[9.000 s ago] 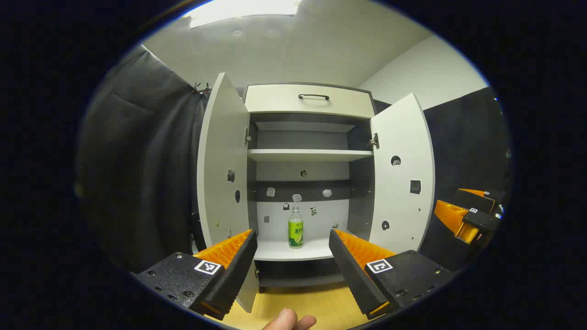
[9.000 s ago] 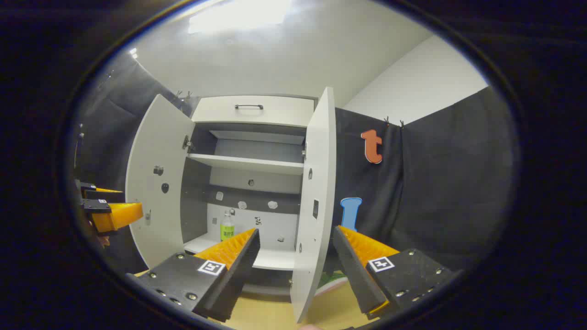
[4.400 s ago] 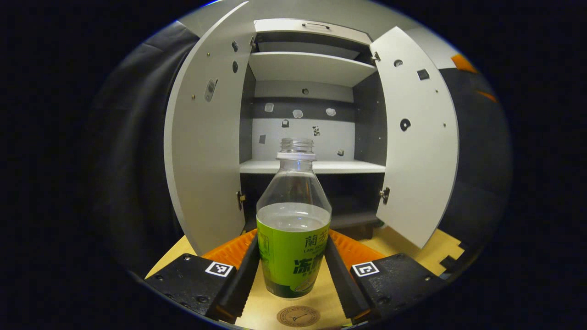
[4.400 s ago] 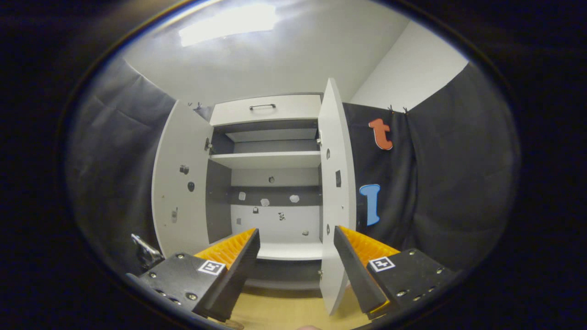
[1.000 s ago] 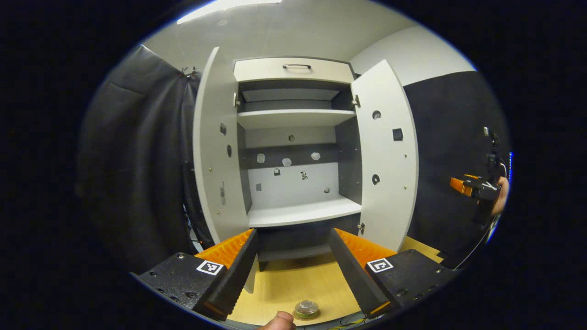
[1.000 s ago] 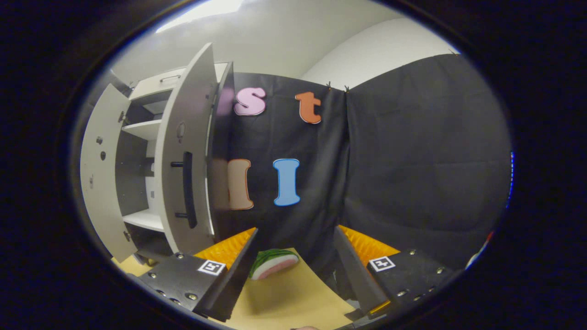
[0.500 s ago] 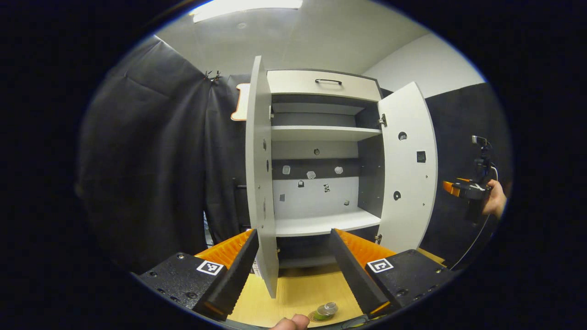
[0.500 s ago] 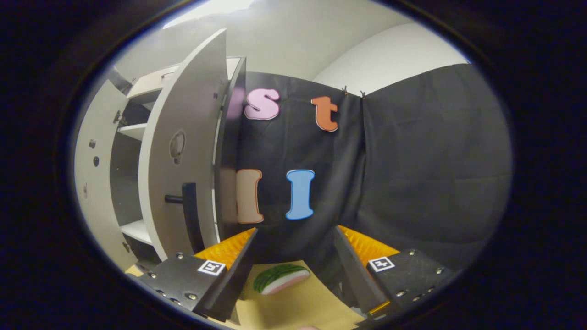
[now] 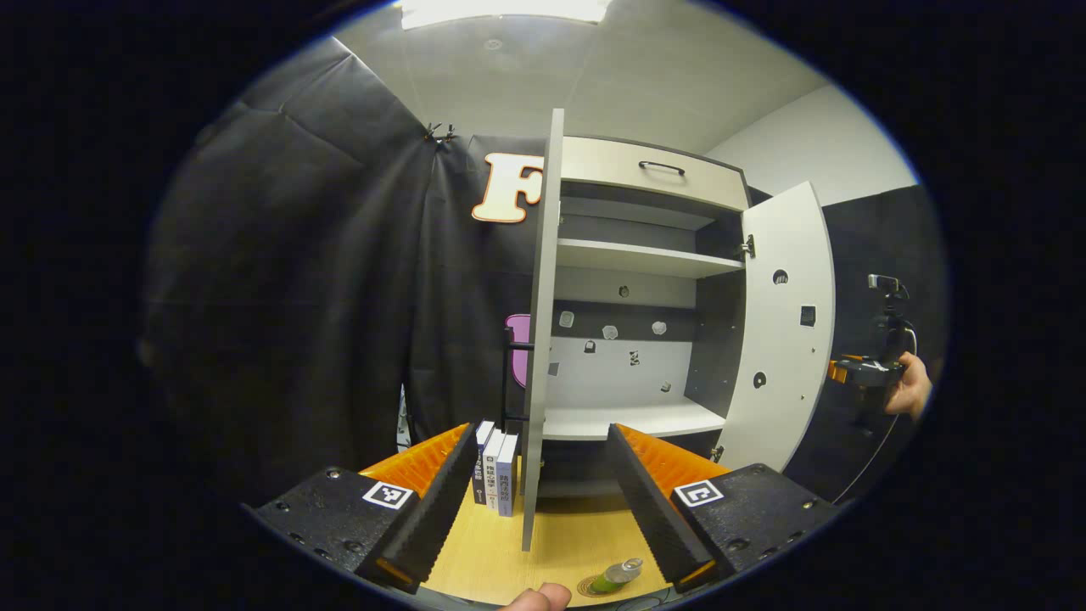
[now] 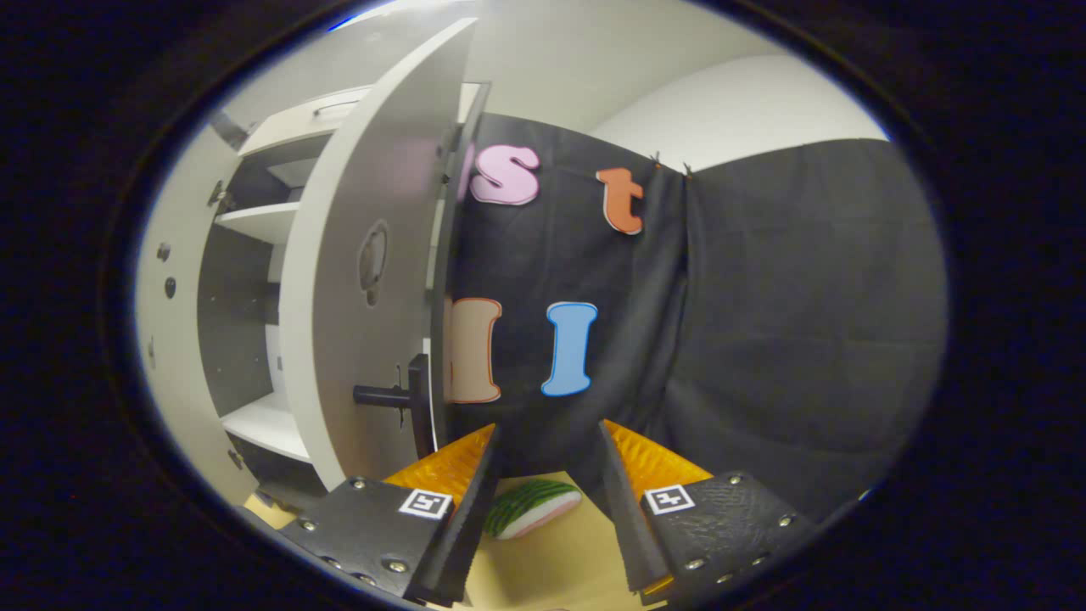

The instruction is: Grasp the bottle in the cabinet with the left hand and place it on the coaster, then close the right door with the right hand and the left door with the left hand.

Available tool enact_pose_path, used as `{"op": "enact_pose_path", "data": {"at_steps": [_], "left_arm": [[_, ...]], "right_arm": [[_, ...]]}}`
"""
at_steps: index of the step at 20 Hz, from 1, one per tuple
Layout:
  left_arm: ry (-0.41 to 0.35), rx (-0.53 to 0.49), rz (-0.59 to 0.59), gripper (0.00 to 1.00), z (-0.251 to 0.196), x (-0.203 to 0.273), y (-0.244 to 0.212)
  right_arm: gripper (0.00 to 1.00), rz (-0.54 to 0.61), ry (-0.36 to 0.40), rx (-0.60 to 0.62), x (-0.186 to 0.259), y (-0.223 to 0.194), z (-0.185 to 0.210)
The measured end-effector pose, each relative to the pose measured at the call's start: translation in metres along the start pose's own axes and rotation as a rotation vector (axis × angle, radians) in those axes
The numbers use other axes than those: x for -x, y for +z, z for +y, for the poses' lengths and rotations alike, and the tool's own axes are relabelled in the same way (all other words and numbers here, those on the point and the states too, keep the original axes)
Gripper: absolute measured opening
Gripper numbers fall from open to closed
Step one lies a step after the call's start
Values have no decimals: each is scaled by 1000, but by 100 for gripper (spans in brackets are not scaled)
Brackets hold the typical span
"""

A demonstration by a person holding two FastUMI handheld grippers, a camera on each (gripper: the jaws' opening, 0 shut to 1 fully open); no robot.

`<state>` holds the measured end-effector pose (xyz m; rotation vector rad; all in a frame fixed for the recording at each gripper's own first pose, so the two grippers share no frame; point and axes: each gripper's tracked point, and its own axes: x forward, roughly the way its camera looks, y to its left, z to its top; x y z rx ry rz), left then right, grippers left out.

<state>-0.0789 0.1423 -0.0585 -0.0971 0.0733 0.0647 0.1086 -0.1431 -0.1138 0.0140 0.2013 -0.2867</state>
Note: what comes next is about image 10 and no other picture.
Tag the white cabinet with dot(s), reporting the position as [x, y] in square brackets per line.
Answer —
[259, 221]

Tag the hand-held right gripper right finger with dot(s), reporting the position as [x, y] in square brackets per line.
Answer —
[628, 526]

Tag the watermelon slice toy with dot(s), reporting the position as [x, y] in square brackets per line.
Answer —
[534, 507]

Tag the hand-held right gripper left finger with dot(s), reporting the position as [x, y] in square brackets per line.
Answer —
[467, 526]

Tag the white cabinet door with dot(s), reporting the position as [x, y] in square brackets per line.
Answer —
[174, 356]
[339, 339]

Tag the black backdrop cloth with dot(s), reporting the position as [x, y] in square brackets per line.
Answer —
[780, 322]

